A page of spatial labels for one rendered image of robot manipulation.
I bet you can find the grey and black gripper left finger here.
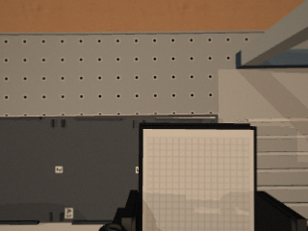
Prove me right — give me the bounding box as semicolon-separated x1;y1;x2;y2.
98;190;140;231

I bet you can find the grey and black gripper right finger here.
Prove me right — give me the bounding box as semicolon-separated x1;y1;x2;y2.
256;191;308;231

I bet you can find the dark grey plate carrier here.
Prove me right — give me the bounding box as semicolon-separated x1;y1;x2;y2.
0;116;218;225

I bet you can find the grey flat base plate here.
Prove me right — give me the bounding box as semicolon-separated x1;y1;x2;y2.
0;30;266;116

